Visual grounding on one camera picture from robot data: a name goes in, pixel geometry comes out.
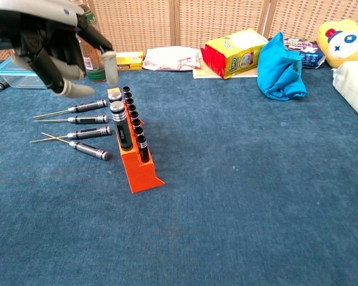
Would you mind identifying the green-label tea bottle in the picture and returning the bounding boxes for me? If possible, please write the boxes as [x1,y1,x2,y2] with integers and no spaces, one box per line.
[76,1,111,83]

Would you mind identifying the blue cloth bag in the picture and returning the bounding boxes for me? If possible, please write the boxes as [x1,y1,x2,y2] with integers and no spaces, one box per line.
[256,31,308,101]

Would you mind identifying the large black-handled screwdriver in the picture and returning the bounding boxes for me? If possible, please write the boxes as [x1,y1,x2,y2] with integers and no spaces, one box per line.
[110,101,134,151]

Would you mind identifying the yellow cardboard box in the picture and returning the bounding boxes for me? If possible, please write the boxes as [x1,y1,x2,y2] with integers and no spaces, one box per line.
[115,51,144,72]

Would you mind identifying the dark purple printed package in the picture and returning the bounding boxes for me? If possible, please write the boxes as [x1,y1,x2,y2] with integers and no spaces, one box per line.
[282,37,328,69]

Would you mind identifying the slim black silver screwdriver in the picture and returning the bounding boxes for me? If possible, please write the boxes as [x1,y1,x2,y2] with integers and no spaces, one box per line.
[41,132,111,161]
[32,100,107,119]
[107,91,124,104]
[34,114,110,125]
[29,126,112,144]

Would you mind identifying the yellow plush toy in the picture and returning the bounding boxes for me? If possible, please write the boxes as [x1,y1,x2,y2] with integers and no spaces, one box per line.
[317,18,358,69]

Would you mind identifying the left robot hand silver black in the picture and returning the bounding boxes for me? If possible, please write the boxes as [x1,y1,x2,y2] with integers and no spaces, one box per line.
[0,0,119,99]

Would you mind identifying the orange tool holder stand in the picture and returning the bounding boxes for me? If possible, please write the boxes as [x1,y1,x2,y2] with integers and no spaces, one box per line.
[107,87,165,194]

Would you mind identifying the wicker folding screen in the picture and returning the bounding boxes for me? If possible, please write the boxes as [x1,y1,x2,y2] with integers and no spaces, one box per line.
[0,0,358,60]

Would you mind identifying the pink wet wipes pack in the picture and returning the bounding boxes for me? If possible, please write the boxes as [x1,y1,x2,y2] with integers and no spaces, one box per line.
[142,46,203,72]

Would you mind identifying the white soft tissue pack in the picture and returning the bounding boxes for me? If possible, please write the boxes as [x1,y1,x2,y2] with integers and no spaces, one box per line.
[332,59,358,126]

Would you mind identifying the yellow red snack bag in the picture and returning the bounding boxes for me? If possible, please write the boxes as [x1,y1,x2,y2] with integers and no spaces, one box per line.
[200,28,269,80]

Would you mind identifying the clear container with blue lid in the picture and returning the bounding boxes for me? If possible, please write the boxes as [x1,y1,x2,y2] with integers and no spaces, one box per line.
[0,57,50,89]

